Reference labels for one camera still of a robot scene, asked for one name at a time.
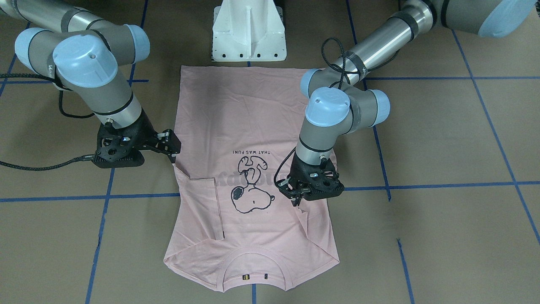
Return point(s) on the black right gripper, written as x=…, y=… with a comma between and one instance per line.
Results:
x=144, y=134

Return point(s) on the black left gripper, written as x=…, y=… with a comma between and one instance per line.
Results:
x=298, y=173

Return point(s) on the pink Snoopy t-shirt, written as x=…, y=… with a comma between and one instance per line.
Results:
x=234, y=227

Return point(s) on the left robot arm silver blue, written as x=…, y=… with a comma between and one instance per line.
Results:
x=337, y=107

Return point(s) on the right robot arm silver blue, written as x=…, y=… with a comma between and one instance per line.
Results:
x=80, y=52

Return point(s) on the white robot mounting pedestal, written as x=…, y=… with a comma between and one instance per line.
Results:
x=248, y=30

